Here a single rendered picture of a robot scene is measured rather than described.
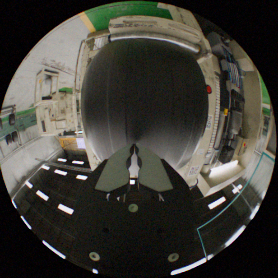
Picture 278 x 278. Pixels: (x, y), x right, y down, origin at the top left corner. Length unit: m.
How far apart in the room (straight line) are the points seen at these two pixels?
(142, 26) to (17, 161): 11.46
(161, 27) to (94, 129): 0.40
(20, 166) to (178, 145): 11.57
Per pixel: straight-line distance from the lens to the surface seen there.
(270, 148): 0.66
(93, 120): 0.15
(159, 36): 0.38
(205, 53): 0.42
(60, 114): 4.59
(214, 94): 0.52
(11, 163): 11.25
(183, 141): 0.17
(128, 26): 0.40
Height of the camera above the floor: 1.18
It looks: 21 degrees up
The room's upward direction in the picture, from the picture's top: 180 degrees clockwise
